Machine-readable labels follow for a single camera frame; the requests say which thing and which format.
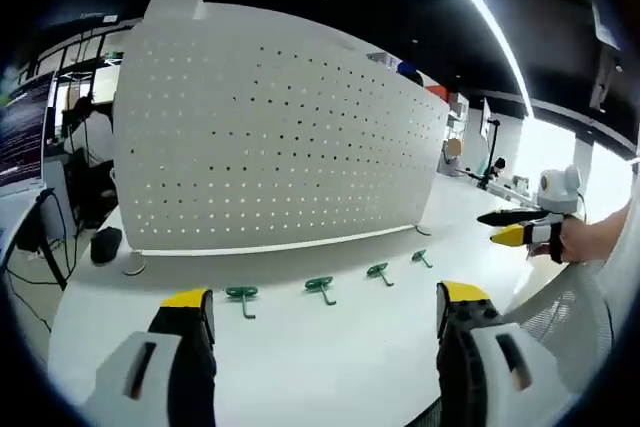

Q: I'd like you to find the person's right hand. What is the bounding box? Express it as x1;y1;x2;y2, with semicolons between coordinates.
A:
528;219;609;264

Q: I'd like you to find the white perforated mounting plate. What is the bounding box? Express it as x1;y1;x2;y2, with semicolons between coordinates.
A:
110;20;451;277

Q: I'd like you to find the metal shelf rack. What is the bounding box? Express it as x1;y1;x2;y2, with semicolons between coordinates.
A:
447;91;471;148

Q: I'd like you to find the ceiling air conditioner unit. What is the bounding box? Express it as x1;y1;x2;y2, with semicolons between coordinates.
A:
592;1;625;51

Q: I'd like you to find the white mesh office chair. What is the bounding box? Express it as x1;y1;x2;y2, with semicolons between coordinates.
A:
502;259;614;378

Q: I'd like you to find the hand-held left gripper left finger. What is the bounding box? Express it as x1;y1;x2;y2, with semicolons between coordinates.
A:
82;287;219;427

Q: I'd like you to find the long ceiling light strip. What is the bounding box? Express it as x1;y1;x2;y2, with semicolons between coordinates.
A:
419;0;535;118

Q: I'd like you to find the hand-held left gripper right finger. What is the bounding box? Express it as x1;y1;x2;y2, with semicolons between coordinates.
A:
435;280;591;427

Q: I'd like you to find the black framed glass partition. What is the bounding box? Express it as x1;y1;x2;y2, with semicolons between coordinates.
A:
29;26;124;79

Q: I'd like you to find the black tripod stand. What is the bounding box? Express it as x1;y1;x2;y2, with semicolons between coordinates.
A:
485;118;503;189

